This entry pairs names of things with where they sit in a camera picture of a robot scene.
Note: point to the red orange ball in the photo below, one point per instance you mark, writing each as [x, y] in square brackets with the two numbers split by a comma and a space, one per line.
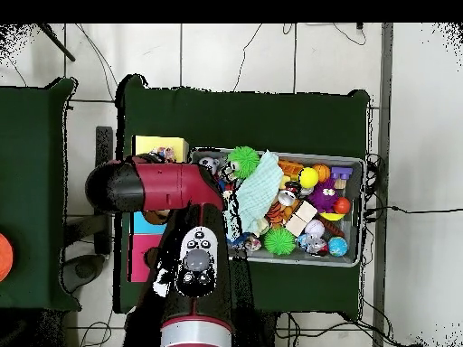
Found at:
[342, 205]

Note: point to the black rod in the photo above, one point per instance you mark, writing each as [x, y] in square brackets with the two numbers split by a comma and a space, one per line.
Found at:
[58, 43]

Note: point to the light blue cloth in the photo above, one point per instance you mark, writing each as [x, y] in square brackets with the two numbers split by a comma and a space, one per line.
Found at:
[258, 191]

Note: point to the black and white soccer ball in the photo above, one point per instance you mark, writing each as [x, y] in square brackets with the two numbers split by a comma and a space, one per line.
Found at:
[209, 163]

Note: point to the green spiky rubber ball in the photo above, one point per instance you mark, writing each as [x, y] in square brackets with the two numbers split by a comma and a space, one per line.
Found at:
[279, 241]
[244, 162]

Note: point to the cream knitted cloth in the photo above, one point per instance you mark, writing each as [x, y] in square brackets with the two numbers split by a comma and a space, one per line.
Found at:
[262, 227]

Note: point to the purple furry monster toy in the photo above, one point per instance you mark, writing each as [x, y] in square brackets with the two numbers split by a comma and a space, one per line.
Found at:
[323, 197]

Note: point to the black upright panel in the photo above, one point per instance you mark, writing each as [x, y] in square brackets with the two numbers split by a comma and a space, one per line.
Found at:
[104, 144]

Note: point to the large orange ball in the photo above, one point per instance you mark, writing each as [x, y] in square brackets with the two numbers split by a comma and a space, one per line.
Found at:
[4, 257]

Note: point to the orange toy basketball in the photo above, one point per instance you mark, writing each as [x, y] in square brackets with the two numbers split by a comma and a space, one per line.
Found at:
[322, 172]

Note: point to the colourful polka dot cloth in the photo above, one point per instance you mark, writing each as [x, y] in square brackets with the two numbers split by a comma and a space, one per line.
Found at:
[164, 153]

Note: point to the white toy baseball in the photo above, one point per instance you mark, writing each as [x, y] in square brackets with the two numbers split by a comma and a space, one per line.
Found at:
[314, 228]

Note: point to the blue globe ball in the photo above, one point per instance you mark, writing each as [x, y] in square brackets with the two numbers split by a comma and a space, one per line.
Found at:
[338, 246]

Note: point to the yellow smooth ball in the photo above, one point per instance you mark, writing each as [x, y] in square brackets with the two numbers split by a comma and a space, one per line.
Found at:
[308, 177]

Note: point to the wooden box with three holes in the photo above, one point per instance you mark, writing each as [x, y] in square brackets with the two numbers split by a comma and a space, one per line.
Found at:
[139, 260]

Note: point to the dark green table cloth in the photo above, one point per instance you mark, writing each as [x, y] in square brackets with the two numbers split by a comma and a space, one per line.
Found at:
[253, 119]
[32, 180]

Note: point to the silver mesh bin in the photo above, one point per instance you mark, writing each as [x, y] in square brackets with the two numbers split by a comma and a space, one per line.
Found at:
[307, 257]

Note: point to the dark grey stand base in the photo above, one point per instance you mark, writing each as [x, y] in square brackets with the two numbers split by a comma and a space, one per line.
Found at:
[81, 271]

